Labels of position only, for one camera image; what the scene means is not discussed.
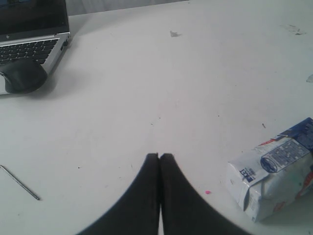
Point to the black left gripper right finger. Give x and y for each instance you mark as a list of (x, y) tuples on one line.
[(184, 211)]

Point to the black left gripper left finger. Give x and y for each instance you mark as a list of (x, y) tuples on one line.
[(137, 210)]

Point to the thin metal rod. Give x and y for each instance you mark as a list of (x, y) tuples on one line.
[(34, 195)]

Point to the small paper scrap on table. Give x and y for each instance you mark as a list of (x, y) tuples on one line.
[(174, 34)]

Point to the black computer mouse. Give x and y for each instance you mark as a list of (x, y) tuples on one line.
[(22, 76)]

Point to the silver HP laptop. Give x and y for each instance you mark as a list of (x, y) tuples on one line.
[(35, 29)]

